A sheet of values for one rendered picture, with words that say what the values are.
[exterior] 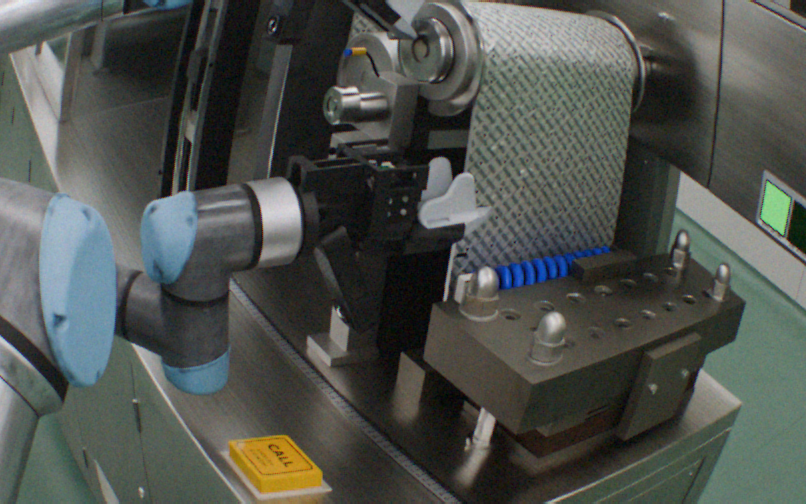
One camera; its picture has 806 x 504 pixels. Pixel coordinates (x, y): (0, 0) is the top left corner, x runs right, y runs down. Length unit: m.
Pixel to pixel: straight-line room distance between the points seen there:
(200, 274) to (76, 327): 0.36
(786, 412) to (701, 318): 2.06
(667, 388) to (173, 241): 0.55
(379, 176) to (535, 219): 0.23
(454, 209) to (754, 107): 0.42
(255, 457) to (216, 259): 0.19
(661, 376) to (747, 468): 1.75
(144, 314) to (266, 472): 0.19
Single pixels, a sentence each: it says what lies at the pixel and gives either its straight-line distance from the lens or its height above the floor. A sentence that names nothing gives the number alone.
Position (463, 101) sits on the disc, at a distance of 1.05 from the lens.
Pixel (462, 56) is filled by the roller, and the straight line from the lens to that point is 1.04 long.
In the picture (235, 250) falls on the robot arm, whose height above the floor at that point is 1.11.
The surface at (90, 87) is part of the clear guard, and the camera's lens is 1.96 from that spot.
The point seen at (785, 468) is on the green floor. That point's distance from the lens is 2.88.
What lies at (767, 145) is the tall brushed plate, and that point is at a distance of 1.14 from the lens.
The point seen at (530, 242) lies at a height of 1.05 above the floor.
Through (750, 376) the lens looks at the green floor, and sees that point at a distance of 3.33.
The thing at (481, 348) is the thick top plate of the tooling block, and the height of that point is 1.02.
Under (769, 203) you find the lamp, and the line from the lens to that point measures 1.14.
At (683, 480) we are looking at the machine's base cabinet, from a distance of 1.27.
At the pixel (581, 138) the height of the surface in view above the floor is 1.17.
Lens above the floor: 1.51
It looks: 25 degrees down
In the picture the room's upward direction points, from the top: 9 degrees clockwise
